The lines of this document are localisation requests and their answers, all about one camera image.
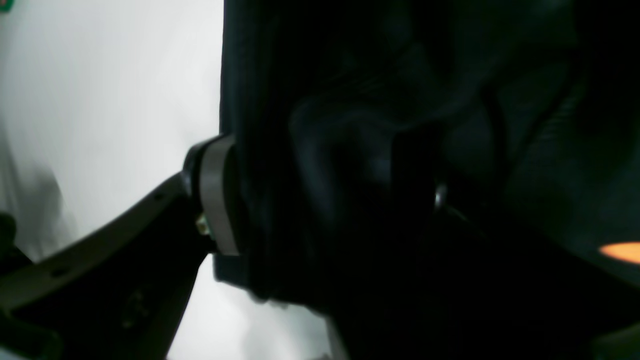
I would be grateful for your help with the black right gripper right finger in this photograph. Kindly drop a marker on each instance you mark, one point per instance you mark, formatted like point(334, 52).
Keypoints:
point(478, 284)

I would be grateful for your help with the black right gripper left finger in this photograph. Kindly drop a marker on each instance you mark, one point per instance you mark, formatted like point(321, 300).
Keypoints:
point(121, 292)

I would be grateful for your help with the black T-shirt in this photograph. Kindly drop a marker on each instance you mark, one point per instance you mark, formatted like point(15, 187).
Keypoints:
point(536, 103)

